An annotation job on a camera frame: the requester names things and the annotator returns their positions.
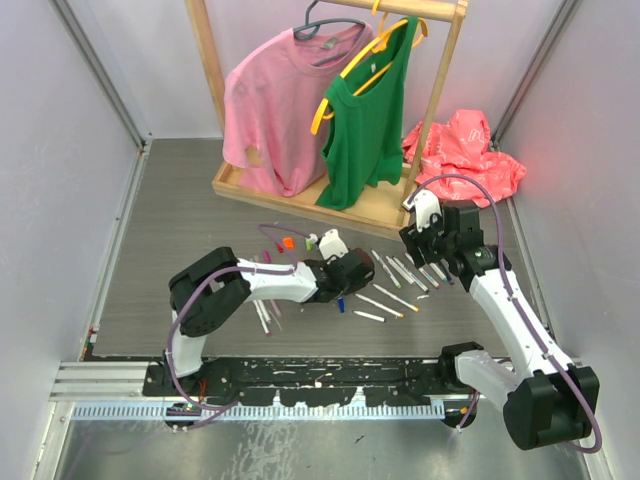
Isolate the wooden clothes rack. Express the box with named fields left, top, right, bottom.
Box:
left=187, top=1, right=468, bottom=238

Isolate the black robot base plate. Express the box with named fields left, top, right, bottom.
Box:
left=142, top=355, right=499, bottom=407

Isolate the thin white pen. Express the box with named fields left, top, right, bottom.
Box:
left=392, top=257, right=430, bottom=294

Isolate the green tank top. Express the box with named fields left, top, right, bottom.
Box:
left=311, top=17, right=428, bottom=210

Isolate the slotted cable duct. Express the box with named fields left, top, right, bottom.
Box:
left=71, top=400, right=445, bottom=422

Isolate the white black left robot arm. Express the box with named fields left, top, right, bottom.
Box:
left=164, top=247, right=375, bottom=396

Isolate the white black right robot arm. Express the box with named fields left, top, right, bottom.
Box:
left=400, top=192, right=600, bottom=450

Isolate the pink t-shirt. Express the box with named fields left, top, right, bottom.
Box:
left=223, top=23, right=374, bottom=197

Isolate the teal capped white marker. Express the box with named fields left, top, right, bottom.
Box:
left=430, top=263, right=449, bottom=283

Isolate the yellow clothes hanger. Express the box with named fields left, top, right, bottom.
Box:
left=310, top=0, right=430, bottom=136

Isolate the grey clothes hanger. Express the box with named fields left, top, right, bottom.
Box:
left=293, top=0, right=368, bottom=67

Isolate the crumpled coral pink cloth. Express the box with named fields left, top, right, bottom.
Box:
left=416, top=109, right=526, bottom=208

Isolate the white pen pink tip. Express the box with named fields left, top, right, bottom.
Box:
left=270, top=299, right=282, bottom=317

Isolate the white pen magenta tip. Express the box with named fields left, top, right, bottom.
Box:
left=253, top=300, right=271, bottom=336

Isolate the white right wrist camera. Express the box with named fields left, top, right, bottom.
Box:
left=402, top=189, right=442, bottom=232

